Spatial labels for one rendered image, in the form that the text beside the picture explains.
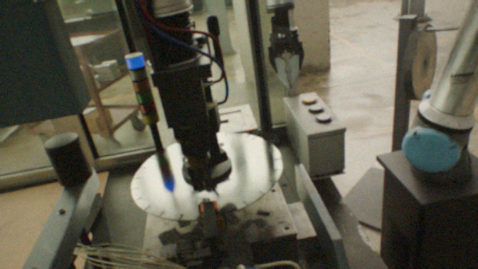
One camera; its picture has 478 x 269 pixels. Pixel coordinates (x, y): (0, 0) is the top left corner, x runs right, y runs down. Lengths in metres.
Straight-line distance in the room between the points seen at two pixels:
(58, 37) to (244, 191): 0.43
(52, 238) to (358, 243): 0.62
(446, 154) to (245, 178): 0.43
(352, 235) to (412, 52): 0.94
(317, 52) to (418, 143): 3.34
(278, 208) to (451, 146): 0.39
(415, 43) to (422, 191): 0.77
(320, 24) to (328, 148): 3.15
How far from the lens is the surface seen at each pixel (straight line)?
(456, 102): 0.86
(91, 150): 1.33
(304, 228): 0.82
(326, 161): 1.06
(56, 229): 0.61
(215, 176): 0.76
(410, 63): 1.65
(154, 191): 0.78
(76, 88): 0.48
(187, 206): 0.71
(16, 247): 1.17
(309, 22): 4.05
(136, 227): 1.04
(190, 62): 0.51
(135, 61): 0.98
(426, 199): 1.04
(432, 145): 0.89
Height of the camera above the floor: 1.37
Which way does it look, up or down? 27 degrees down
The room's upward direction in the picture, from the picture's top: 9 degrees counter-clockwise
